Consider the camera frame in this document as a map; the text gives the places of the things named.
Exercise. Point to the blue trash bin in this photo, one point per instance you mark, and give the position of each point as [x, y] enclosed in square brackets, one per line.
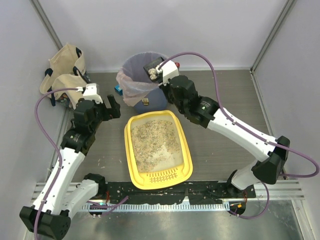
[150, 100]

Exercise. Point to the yellow litter box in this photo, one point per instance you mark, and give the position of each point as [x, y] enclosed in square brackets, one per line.
[164, 178]

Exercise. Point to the slotted cable duct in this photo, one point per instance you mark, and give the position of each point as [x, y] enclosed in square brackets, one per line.
[183, 207]

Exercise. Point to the litter clumps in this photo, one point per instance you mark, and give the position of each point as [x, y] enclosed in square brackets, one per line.
[153, 75]

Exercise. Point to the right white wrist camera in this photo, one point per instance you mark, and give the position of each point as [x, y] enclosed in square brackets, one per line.
[167, 72]

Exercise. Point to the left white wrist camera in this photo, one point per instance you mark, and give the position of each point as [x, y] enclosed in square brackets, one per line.
[91, 93]

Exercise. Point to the cat litter pellets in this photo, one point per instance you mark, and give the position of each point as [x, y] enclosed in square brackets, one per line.
[156, 146]

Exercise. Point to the beige canvas tote bag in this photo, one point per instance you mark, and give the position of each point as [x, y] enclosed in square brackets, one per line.
[67, 70]

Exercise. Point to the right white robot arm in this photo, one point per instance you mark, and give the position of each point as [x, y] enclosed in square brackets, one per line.
[269, 152]

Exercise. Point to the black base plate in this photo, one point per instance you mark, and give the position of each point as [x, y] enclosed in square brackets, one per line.
[198, 193]

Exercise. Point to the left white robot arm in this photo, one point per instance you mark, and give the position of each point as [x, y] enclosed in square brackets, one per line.
[51, 213]

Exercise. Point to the small blue box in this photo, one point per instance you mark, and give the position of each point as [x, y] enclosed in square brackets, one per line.
[118, 90]

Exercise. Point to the black litter scoop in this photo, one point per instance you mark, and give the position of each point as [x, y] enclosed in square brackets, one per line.
[150, 65]

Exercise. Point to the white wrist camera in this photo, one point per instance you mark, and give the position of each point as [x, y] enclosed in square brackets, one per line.
[91, 93]
[167, 72]

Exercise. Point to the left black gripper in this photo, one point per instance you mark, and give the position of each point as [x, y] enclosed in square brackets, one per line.
[107, 111]

